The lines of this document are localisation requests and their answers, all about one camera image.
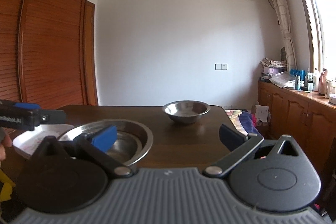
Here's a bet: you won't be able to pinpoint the white floral square plate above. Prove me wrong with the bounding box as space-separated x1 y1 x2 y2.
13 124 74 159

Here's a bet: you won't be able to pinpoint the large steel bowl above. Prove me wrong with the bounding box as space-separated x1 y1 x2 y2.
58 119 153 169

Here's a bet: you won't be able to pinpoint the small steel bowl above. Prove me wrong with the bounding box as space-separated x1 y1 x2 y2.
162 100 211 124

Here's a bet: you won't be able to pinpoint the medium steel bowl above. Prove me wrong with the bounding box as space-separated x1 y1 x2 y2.
106 132 142 162

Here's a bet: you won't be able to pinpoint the person's left hand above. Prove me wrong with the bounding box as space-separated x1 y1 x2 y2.
0 133 12 161

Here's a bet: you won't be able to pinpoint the dark blue blanket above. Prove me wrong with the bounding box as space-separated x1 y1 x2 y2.
236 111 260 135

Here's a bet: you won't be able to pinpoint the floral bed quilt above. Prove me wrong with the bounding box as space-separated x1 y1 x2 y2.
225 110 248 136

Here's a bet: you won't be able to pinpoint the wooden louvered wardrobe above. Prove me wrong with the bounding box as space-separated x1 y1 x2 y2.
1 0 98 109

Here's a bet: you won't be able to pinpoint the wooden sideboard cabinet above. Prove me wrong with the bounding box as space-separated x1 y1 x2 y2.
258 81 335 175

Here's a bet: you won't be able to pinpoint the yellow plush toy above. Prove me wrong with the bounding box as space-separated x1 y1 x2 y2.
0 170 16 202

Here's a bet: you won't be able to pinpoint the stack of papers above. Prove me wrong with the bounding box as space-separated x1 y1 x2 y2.
260 57 287 82

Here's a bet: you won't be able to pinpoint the bottles on sideboard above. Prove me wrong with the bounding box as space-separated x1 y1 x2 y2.
290 69 335 106

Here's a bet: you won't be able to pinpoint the patterned curtain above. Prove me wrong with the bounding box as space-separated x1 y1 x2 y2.
272 0 297 71

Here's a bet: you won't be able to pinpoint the white wall switch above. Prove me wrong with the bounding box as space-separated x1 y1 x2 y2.
215 63 227 71

